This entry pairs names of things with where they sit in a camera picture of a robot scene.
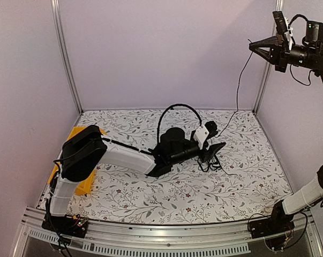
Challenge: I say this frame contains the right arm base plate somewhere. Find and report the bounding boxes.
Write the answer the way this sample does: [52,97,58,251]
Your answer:
[247,215,295,239]

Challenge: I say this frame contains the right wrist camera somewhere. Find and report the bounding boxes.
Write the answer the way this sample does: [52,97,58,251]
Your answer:
[272,11,295,51]

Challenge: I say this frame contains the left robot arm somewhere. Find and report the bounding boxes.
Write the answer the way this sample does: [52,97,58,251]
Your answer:
[45,121,225,232]

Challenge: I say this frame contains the yellow plastic bin near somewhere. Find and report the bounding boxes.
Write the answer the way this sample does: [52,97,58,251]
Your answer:
[48,164,96,196]

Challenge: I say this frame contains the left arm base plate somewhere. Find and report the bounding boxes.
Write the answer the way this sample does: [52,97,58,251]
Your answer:
[42,215,88,238]

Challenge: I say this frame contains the right aluminium frame post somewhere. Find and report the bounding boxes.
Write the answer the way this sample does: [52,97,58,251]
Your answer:
[253,0,284,116]

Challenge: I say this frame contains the yellow plastic bin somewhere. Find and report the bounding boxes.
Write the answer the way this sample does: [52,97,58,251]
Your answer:
[48,164,96,196]
[67,125,107,144]

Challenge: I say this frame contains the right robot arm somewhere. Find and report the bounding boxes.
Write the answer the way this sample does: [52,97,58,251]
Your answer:
[249,11,323,233]

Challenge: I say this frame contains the tangled black cable bundle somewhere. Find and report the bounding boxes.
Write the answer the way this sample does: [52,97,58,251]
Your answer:
[197,154,238,177]

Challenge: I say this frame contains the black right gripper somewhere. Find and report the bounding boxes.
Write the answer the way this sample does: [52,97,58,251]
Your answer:
[250,32,319,72]

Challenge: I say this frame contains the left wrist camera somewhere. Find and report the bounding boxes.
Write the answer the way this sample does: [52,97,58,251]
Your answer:
[191,121,218,150]

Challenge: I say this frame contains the yellow plastic bin far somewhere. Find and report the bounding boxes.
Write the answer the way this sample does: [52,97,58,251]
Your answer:
[67,125,107,144]

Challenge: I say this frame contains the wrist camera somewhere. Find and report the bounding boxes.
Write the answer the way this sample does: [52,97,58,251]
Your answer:
[272,11,295,51]
[191,121,218,150]

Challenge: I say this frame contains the aluminium frame post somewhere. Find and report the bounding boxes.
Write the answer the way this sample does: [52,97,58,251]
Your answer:
[50,0,84,115]
[253,0,284,116]

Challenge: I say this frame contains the aluminium front rail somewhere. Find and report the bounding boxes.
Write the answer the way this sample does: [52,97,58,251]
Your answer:
[11,207,323,256]

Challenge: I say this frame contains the floral patterned table mat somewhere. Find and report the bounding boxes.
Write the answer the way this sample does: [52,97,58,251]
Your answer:
[38,108,292,224]

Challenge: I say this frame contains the left aluminium frame post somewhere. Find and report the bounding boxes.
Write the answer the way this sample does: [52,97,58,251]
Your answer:
[50,0,84,115]

